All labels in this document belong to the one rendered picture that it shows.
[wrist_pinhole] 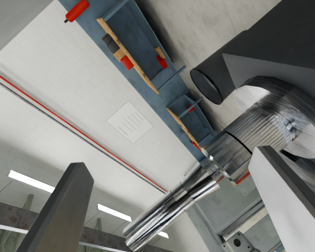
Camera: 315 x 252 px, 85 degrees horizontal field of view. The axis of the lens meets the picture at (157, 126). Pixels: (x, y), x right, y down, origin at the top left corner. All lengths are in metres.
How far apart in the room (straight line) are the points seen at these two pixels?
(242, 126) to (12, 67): 4.50
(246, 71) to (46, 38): 4.23
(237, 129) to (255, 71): 0.05
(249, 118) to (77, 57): 4.23
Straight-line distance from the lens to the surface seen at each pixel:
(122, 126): 5.03
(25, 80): 4.58
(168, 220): 0.18
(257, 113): 0.18
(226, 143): 0.16
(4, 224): 3.18
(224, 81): 1.74
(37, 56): 4.41
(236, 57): 0.19
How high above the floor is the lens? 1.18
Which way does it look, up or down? 3 degrees up
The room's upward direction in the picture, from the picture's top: 131 degrees counter-clockwise
